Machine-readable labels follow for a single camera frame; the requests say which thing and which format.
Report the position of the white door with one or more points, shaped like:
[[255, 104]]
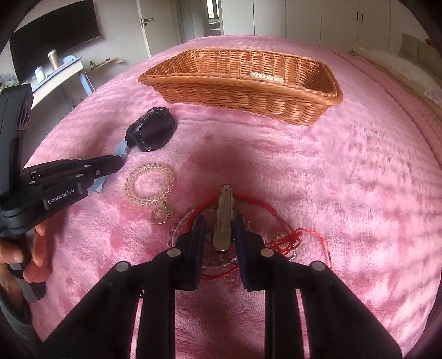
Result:
[[159, 24]]

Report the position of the gold thermos cup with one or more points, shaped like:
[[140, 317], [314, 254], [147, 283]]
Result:
[[52, 58]]

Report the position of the white wardrobe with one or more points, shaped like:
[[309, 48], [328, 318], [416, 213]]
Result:
[[328, 20]]

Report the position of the white cup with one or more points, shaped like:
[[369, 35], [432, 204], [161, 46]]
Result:
[[39, 74]]

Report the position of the cream pillow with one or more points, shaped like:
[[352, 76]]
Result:
[[404, 70]]

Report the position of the clear glass dish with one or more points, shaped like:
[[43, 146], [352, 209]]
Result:
[[178, 229]]

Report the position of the pink fluffy blanket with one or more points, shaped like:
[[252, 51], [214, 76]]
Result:
[[362, 190]]

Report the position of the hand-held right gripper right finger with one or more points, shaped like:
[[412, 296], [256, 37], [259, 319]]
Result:
[[243, 253]]

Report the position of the beige headboard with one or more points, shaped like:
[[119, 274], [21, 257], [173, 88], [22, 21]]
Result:
[[419, 46]]

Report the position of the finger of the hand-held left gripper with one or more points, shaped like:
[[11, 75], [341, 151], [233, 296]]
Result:
[[97, 185], [103, 164]]

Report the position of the person's left forearm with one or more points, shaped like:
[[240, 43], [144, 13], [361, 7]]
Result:
[[12, 317]]

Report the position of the person's left hand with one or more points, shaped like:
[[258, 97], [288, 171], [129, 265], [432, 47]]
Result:
[[36, 255]]

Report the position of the black smartwatch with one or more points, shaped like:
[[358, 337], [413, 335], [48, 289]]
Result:
[[152, 129]]

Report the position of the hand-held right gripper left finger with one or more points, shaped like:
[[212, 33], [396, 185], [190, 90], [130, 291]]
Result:
[[195, 252]]

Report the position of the beige hair clip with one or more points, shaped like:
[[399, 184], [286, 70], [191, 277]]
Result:
[[223, 221]]

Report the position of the black television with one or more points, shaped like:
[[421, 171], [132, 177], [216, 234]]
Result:
[[55, 34]]

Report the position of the white desk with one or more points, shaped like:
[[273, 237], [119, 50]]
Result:
[[62, 77]]

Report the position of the brown wicker basket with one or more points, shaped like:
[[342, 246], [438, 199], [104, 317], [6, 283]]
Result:
[[241, 83]]

